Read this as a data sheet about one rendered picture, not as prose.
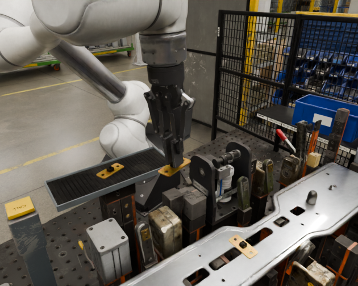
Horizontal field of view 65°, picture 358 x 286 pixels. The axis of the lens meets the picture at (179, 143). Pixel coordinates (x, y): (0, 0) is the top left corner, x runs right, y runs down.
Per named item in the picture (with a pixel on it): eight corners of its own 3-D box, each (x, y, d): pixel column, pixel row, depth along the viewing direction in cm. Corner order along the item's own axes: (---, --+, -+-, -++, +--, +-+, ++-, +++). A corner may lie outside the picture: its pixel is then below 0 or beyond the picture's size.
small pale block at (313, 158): (298, 225, 130) (316, 157, 113) (291, 221, 133) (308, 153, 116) (303, 222, 132) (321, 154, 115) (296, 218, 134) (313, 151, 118)
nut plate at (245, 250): (258, 252, 79) (259, 249, 79) (249, 259, 77) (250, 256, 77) (236, 234, 85) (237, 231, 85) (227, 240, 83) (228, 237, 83)
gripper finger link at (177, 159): (178, 135, 65) (180, 136, 65) (181, 162, 68) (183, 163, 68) (170, 141, 63) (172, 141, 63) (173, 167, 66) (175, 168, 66)
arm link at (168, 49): (163, 36, 48) (166, 71, 51) (195, 29, 54) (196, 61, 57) (128, 35, 54) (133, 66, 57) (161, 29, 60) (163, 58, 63)
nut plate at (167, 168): (169, 177, 64) (168, 172, 64) (157, 172, 66) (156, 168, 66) (191, 161, 70) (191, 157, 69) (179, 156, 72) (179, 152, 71)
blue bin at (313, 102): (351, 143, 131) (359, 117, 125) (290, 123, 151) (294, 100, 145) (363, 133, 141) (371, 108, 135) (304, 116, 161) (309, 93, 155)
